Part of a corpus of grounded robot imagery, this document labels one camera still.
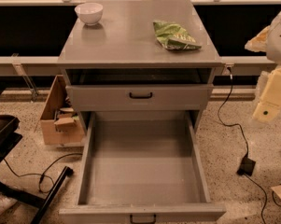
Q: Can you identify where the black cable left floor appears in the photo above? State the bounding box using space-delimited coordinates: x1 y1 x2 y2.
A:
2 152 84 194

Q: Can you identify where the black lower drawer handle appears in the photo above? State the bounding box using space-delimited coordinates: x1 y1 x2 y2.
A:
130 215 157 224

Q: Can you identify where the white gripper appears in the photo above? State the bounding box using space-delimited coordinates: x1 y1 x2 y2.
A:
252 65 281 122

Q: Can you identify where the cardboard box with scraps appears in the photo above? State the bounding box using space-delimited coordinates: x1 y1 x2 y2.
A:
40 75 84 146

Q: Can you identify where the open grey lower drawer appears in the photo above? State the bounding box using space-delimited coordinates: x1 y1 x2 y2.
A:
60 111 226 224

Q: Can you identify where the black cable floor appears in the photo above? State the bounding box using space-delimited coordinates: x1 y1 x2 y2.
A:
2 152 84 194
217 66 269 224

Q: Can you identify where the grey drawer cabinet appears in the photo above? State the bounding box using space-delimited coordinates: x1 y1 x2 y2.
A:
58 0 221 125

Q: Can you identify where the closed grey upper drawer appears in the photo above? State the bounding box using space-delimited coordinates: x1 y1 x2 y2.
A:
66 85 213 111

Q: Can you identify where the white ceramic bowl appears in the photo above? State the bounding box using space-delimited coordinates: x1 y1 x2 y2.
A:
75 3 104 25

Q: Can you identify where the black drawer handle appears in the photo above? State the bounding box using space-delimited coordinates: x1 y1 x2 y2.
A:
129 92 153 100
130 215 157 224

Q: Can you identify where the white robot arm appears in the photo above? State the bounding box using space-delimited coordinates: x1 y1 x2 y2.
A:
252 11 281 122

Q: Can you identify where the black power adapter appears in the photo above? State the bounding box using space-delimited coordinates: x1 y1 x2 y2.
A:
237 156 256 176

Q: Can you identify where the green jalapeno chip bag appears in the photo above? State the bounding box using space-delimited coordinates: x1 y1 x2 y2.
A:
153 21 202 50

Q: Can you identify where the black upper drawer handle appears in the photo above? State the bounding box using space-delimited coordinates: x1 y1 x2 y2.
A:
129 92 153 100

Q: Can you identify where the black cable right floor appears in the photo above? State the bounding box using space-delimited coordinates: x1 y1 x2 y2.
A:
217 66 269 224

